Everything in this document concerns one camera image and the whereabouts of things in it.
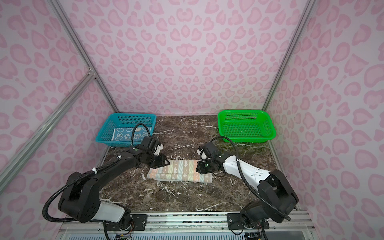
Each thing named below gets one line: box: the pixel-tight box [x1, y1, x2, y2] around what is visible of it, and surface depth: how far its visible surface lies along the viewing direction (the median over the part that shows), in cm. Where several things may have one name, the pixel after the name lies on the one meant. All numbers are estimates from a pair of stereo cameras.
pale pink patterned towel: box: [147, 159, 213, 183], surface depth 90 cm
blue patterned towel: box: [111, 127, 150, 142], surface depth 105 cm
